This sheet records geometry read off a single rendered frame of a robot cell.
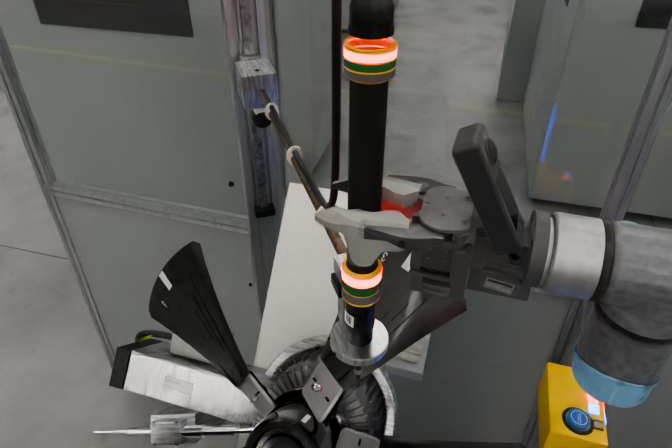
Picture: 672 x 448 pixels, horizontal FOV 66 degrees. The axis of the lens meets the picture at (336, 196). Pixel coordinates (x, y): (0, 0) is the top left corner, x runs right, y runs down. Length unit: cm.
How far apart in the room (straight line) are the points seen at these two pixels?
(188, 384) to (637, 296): 79
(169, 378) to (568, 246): 79
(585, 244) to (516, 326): 113
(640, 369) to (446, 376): 128
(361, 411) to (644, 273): 59
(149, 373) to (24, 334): 192
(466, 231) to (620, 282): 13
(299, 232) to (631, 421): 123
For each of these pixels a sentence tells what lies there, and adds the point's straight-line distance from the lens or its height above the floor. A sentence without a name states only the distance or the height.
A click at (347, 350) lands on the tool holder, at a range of 62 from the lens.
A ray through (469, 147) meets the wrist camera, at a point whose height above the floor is 175.
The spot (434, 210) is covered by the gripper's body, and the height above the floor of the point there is 167.
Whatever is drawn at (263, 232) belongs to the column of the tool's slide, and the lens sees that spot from 138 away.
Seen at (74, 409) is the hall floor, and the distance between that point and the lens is 257.
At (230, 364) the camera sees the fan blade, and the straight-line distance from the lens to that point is 87.
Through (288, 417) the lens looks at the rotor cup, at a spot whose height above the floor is 127.
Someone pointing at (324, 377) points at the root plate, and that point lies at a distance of 85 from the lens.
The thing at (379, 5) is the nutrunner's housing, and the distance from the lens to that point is 41.
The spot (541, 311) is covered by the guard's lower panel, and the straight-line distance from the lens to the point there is 155.
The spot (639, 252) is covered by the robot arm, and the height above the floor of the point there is 167.
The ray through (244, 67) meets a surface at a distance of 108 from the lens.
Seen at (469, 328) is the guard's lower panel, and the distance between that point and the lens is 163.
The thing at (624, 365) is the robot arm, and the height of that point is 155.
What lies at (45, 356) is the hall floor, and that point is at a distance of 282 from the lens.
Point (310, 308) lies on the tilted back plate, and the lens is 106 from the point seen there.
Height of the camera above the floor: 195
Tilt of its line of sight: 34 degrees down
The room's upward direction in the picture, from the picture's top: straight up
